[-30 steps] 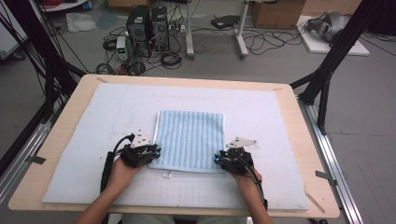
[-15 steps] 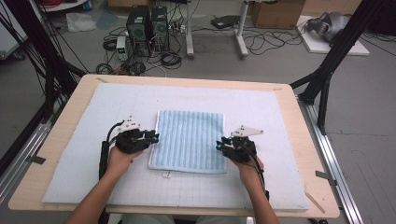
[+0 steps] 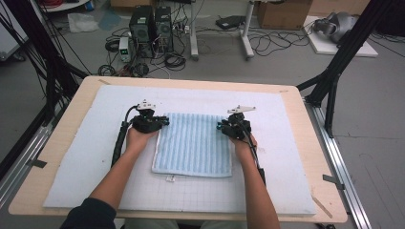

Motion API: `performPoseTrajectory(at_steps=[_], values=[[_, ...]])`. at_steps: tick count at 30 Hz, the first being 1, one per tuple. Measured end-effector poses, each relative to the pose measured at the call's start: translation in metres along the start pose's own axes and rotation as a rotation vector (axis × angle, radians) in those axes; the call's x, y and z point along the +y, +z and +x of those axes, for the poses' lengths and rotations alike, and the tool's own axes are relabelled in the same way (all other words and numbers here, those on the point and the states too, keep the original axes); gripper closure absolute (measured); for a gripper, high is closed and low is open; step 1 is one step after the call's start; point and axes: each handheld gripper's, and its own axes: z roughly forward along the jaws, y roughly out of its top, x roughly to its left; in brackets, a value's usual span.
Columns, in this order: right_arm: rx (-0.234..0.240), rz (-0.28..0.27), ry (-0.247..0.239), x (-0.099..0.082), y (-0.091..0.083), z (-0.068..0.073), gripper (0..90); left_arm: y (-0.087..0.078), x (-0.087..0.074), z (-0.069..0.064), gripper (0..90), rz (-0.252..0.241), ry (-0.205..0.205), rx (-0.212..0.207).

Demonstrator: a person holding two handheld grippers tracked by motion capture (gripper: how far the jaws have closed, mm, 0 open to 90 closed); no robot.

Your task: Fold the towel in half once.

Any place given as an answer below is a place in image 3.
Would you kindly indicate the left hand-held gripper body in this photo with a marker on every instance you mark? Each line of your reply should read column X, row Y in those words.
column 144, row 122

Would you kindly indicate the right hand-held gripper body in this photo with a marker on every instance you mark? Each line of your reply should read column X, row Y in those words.
column 237, row 127

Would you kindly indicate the blue striped towel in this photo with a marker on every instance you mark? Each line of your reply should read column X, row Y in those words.
column 191, row 143

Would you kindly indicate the person's left hand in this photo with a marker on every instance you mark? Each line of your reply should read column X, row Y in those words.
column 138, row 141

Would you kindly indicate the person's right hand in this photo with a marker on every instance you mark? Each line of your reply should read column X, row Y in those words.
column 243, row 148

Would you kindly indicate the white grid mat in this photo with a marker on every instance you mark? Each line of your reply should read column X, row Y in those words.
column 111, row 98

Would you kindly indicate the white power supply box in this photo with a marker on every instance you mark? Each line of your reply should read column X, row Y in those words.
column 124, row 49

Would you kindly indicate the narrow black computer tower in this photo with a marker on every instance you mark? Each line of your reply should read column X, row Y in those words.
column 164, row 28

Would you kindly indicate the white desk leg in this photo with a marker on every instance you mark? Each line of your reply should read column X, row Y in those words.
column 193, row 31
column 246, row 35

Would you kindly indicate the wide black computer tower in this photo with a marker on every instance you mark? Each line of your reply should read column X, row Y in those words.
column 141, row 28

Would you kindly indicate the black flat device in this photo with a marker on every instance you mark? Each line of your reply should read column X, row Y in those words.
column 230, row 21

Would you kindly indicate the person's dark sleeve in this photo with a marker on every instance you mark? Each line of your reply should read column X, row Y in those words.
column 90, row 214

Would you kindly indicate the blue plastic sheet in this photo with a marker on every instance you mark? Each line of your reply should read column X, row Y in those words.
column 110, row 19

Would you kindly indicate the grey tape strip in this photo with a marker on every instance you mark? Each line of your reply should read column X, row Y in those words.
column 332, row 180

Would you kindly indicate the black tape strip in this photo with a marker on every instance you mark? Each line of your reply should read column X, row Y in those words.
column 37, row 163

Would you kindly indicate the thin wooden stick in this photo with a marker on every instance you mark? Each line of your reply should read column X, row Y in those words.
column 322, row 206

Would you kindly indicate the white plastic bag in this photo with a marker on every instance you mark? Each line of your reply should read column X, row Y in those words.
column 82, row 23

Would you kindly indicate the white floor board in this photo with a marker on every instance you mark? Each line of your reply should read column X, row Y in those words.
column 328, row 47

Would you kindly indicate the large cardboard box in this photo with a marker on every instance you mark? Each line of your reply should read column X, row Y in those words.
column 283, row 14

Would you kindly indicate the grey rounded device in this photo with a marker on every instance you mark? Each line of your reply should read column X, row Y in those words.
column 339, row 25

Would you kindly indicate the aluminium rail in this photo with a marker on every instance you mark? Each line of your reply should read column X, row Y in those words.
column 344, row 152
column 22, row 159

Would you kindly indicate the black metal frame stand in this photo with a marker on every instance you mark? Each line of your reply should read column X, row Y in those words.
column 347, row 47
column 38, row 41

